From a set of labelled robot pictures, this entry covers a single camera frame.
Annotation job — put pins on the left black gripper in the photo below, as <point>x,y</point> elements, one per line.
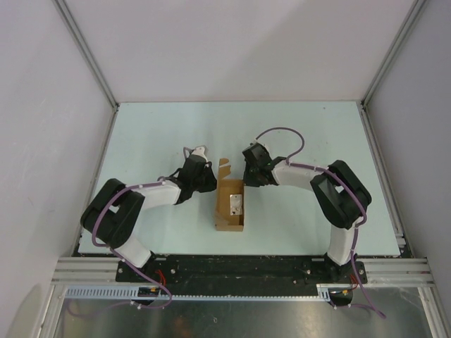
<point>212,179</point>

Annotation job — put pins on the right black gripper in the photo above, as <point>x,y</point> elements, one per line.
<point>247,180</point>

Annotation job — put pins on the brown cardboard box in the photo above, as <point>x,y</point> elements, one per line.
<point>226,186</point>

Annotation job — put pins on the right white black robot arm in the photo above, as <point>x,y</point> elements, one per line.
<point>342,198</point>

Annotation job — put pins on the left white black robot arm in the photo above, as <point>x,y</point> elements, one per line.
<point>112,214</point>

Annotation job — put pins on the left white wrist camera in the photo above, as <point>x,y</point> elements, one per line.
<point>200,151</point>

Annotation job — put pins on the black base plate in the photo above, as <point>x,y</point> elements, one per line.
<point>174,269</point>

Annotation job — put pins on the left aluminium frame post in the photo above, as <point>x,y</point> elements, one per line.
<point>81,43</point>

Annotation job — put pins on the aluminium frame post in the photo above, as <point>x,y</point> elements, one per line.
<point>399,41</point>
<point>81,43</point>

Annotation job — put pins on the aluminium rail beam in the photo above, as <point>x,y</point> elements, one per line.
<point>380,272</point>

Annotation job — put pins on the right aluminium frame post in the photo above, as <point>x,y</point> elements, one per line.
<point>399,41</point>

